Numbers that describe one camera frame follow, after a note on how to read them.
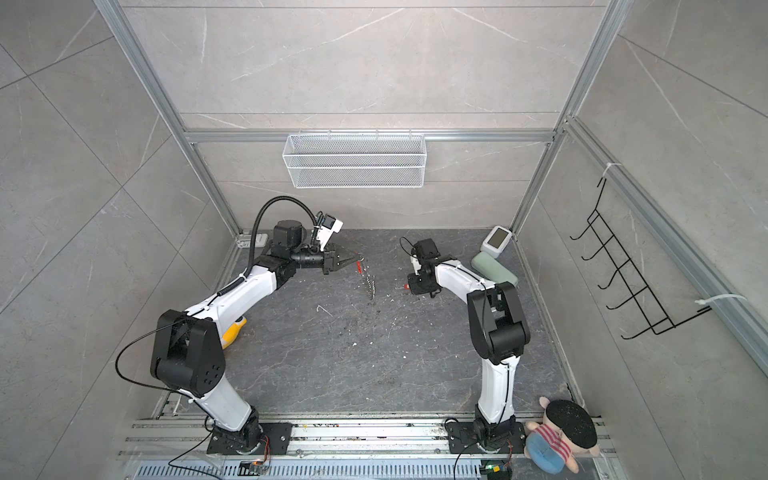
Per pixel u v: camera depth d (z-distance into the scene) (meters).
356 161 1.01
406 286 1.03
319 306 0.98
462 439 0.73
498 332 0.52
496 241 1.11
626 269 0.68
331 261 0.72
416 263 0.84
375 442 0.74
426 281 0.86
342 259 0.77
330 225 0.73
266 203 0.66
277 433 0.75
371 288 1.07
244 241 1.15
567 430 0.69
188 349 0.45
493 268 1.06
